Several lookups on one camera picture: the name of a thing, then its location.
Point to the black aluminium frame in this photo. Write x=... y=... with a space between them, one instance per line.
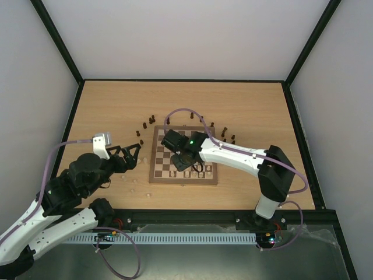
x=186 y=216

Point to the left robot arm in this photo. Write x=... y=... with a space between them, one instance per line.
x=39 y=229

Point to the wooden chess board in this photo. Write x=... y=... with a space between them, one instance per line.
x=161 y=166

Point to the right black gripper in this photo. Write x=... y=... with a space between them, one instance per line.
x=180 y=159

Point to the light blue cable duct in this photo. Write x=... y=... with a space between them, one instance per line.
x=165 y=238

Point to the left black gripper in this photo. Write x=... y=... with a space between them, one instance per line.
x=132 y=162

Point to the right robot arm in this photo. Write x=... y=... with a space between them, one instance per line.
x=270 y=166

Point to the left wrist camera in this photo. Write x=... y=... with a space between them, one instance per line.
x=101 y=141

